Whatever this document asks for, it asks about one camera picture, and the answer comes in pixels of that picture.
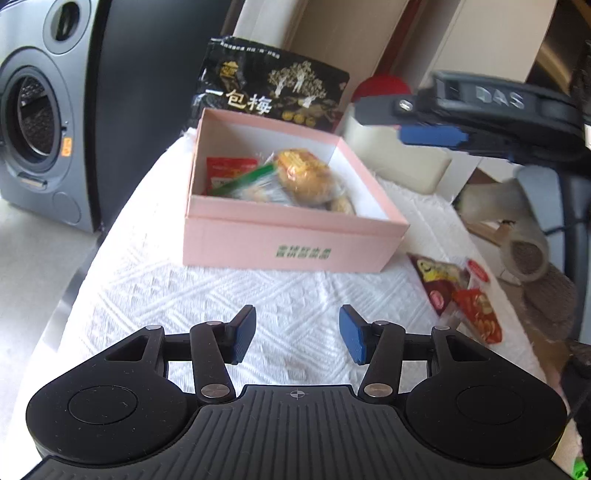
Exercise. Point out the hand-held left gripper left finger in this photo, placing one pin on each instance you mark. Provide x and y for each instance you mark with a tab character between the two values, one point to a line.
240	334

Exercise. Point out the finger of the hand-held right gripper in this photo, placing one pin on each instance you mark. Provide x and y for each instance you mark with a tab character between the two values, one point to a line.
429	136
461	104

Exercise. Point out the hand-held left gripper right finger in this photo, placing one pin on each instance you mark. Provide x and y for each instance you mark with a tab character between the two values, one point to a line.
353	337

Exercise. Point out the pink cardboard box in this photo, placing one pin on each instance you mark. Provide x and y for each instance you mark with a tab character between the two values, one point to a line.
286	240

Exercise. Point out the small pastry clear packet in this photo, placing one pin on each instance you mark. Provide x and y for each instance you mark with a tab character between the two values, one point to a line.
342	205

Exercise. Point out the round pastry clear packet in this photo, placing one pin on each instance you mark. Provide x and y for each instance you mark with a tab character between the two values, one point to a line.
302	173

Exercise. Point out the clear packet green stripe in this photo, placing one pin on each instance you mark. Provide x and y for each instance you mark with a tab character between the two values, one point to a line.
244	180

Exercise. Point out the cream tissue box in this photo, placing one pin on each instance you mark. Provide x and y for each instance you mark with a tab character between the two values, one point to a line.
401	157

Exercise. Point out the white textured tablecloth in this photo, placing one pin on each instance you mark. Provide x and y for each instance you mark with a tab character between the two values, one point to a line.
184	295

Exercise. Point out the red round paddle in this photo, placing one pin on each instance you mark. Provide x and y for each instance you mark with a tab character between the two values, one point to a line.
381	85

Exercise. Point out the dark red packet yellow cartoon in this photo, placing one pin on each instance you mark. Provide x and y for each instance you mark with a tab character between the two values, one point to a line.
438	281

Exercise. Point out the red snack packet orange print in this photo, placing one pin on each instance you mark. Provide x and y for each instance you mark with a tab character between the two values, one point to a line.
480	316

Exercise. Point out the clear packet round red label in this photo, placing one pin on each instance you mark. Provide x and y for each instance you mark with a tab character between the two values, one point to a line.
478	270

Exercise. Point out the grey felt tube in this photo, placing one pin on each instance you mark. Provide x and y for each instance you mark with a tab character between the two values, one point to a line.
524	251

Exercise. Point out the black snack bag gold print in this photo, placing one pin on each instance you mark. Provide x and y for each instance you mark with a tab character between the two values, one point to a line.
277	78

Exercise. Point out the grey plush cushion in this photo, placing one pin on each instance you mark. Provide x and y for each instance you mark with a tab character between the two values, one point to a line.
549	304

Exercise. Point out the dark cloth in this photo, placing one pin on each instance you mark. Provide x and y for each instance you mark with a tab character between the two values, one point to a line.
579	406

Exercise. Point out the grey washing machine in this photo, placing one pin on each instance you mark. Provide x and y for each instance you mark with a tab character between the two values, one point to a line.
41	115

